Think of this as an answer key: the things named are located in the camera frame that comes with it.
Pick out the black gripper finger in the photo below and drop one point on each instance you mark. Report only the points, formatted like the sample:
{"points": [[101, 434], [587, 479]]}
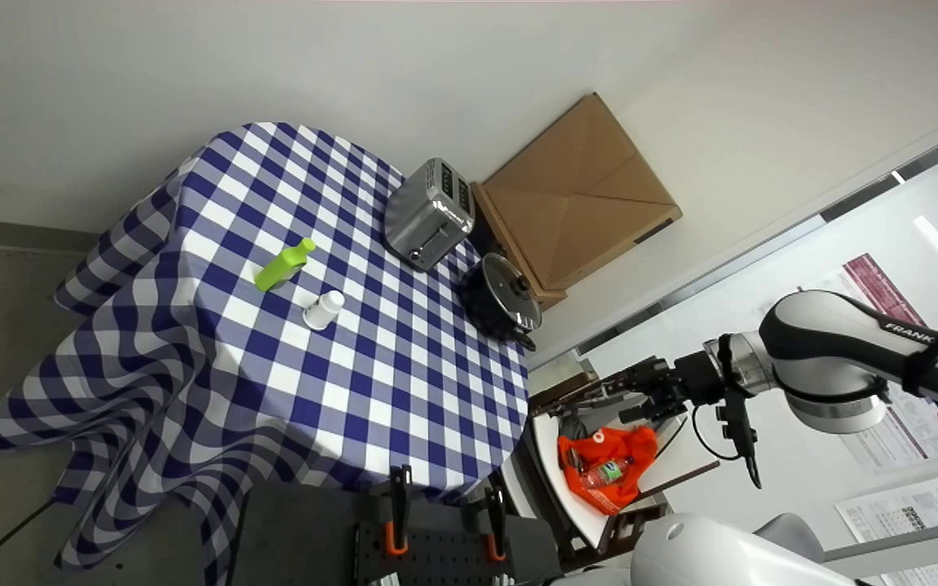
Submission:
{"points": [[629, 376], [627, 405]]}

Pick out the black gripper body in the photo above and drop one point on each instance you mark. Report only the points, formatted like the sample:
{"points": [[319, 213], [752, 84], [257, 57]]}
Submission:
{"points": [[689, 381]]}

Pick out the silver metal toaster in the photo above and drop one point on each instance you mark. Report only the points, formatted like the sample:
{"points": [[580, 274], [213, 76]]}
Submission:
{"points": [[426, 216]]}

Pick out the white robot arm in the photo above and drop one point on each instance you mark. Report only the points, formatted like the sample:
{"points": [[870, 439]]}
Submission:
{"points": [[837, 358]]}

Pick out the glass pot lid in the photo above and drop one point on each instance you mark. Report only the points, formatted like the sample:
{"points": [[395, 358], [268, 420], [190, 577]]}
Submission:
{"points": [[509, 289]]}

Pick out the black cooking pot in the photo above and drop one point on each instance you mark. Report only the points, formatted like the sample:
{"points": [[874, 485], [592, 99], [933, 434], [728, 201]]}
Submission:
{"points": [[475, 306]]}

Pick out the brown cardboard box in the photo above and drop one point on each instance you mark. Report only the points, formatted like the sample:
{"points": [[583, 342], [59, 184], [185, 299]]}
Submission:
{"points": [[578, 196]]}

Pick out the pink paper sheet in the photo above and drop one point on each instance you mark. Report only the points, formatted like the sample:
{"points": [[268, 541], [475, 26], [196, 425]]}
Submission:
{"points": [[881, 289]]}

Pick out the white paper sheet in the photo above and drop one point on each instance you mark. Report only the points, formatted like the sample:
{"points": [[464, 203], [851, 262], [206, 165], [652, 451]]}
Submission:
{"points": [[912, 506]]}

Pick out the small white bottle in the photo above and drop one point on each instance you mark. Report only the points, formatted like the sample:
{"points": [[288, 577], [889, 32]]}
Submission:
{"points": [[324, 312]]}

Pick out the blue white checkered tablecloth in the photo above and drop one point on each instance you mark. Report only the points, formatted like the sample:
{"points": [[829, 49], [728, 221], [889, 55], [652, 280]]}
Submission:
{"points": [[274, 358]]}

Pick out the green plastic bottle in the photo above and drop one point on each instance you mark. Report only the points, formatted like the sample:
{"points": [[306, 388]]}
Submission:
{"points": [[279, 269]]}

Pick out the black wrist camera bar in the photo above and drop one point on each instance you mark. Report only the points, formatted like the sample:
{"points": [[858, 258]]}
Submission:
{"points": [[738, 418]]}

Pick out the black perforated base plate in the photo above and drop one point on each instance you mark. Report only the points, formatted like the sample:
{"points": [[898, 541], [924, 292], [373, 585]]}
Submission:
{"points": [[439, 555]]}

